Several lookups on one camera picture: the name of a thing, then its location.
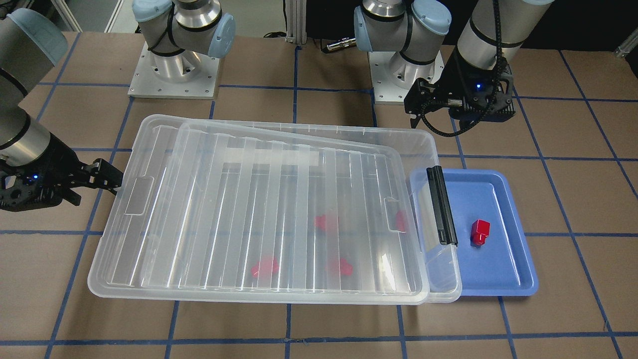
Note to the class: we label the clear plastic storage box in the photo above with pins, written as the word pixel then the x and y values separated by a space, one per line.
pixel 438 269

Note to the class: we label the black box latch handle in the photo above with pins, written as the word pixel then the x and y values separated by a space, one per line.
pixel 441 206

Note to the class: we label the blue plastic tray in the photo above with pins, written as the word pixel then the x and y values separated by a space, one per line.
pixel 502 267

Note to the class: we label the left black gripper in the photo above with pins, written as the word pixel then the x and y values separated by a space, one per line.
pixel 452 82

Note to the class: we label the aluminium frame post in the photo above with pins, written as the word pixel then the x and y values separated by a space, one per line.
pixel 295 17

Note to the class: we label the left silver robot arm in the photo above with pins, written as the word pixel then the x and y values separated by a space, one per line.
pixel 416 29

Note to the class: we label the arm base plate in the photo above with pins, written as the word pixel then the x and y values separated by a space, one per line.
pixel 188 75
pixel 392 76

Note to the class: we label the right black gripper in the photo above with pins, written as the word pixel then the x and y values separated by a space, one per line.
pixel 56 172

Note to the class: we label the red block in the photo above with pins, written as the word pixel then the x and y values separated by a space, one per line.
pixel 266 267
pixel 340 267
pixel 480 231
pixel 327 223
pixel 400 221

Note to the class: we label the clear plastic box lid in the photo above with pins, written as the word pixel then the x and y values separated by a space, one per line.
pixel 259 214

